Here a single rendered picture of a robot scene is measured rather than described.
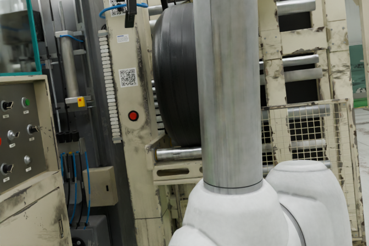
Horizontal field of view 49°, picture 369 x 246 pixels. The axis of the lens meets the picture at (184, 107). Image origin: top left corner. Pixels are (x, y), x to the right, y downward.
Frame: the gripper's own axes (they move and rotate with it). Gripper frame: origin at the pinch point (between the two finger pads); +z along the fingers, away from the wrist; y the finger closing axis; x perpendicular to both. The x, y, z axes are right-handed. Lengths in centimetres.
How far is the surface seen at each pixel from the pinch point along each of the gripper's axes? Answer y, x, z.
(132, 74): -3.0, 6.0, 35.1
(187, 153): 33, 20, 44
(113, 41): -15.8, 0.3, 28.0
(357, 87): -406, 746, 626
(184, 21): 0.4, 22.1, 5.7
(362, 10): -400, 591, 358
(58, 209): 38, -30, 59
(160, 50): 7.8, 11.8, 12.0
